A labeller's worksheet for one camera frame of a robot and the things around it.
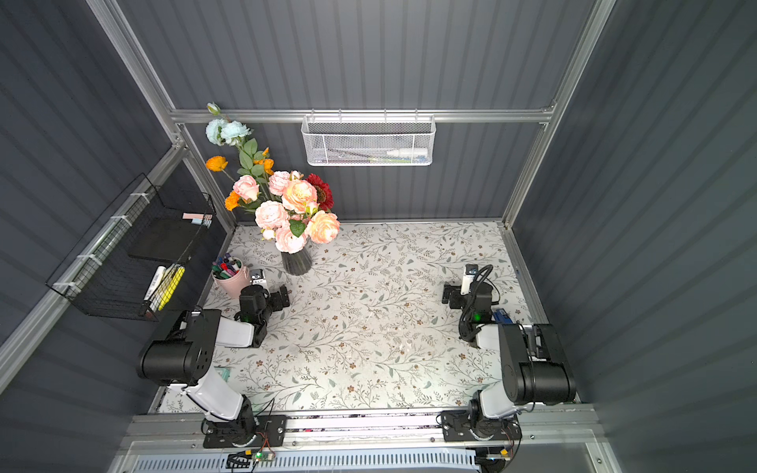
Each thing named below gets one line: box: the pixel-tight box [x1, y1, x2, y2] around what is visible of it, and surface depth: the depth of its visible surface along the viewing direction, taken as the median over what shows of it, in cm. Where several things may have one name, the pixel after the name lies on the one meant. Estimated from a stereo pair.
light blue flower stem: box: [205, 101, 265, 178], surface depth 84 cm
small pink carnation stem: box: [254, 200, 308, 255], surface depth 70 cm
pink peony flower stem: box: [232, 170, 304, 202], surface depth 71 cm
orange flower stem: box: [205, 146, 276, 212], surface depth 87 cm
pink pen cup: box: [210, 252, 246, 298], surface depth 93 cm
